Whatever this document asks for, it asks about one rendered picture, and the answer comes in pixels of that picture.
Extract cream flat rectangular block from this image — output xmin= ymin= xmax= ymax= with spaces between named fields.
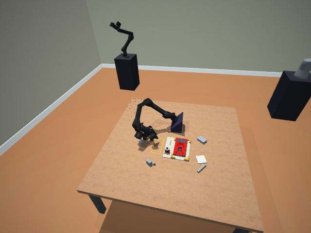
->
xmin=196 ymin=155 xmax=207 ymax=164

